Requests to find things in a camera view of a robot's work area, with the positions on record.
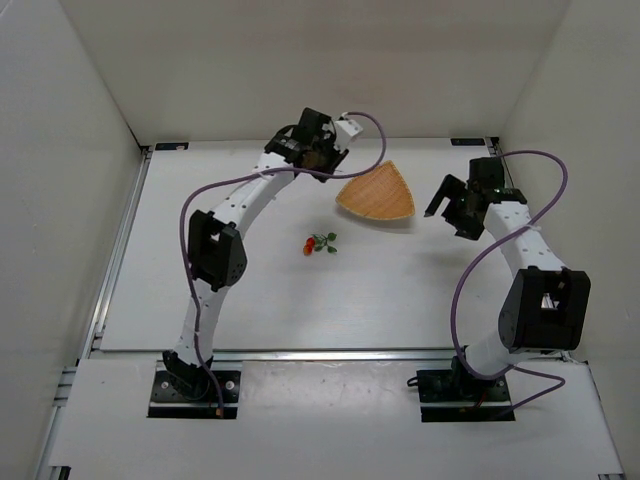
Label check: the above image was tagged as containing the fake cherry sprig with leaves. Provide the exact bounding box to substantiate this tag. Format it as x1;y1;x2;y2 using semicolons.
303;232;338;256

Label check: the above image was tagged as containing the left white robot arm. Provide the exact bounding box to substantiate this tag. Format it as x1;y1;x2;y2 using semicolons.
163;108;362;401

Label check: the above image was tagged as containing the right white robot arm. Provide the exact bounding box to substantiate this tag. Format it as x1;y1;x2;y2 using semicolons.
425;157;591;382

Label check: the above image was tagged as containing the woven bamboo fruit bowl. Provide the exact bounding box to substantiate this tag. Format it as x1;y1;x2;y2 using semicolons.
336;161;415;221

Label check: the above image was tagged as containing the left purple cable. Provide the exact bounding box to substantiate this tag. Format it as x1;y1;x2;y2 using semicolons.
178;110;387;419

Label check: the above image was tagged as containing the purple cable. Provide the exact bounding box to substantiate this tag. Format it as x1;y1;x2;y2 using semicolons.
178;110;387;419
450;149;571;414

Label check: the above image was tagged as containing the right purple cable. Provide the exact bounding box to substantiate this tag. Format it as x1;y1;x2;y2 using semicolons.
450;149;571;414

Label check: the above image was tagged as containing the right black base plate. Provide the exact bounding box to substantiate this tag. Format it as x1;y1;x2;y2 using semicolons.
406;369;515;423

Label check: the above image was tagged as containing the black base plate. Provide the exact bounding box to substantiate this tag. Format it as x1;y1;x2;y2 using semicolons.
147;362;242;420
406;369;515;423

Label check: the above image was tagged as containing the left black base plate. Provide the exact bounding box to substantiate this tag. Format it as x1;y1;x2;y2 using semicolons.
147;362;242;420

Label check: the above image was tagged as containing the left aluminium rail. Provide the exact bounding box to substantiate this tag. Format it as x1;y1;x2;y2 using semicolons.
33;145;154;479

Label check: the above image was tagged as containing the front aluminium rail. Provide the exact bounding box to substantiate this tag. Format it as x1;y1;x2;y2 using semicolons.
92;348;571;365

